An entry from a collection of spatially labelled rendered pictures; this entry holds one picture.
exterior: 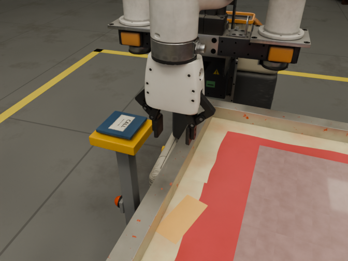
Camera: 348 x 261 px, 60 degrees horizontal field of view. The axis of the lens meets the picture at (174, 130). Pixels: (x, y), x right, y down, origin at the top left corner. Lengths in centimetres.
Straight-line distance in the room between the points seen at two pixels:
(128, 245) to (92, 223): 133
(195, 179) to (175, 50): 29
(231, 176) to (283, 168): 12
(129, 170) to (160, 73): 43
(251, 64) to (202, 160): 90
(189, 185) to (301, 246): 23
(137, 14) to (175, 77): 52
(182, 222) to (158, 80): 26
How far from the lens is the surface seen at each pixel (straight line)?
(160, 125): 59
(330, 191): 69
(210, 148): 73
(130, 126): 78
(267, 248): 56
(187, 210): 59
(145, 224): 52
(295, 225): 61
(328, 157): 78
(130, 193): 93
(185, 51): 47
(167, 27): 45
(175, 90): 50
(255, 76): 155
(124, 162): 85
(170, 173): 61
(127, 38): 100
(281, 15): 90
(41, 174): 223
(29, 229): 192
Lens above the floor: 141
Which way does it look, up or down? 35 degrees down
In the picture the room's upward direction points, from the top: straight up
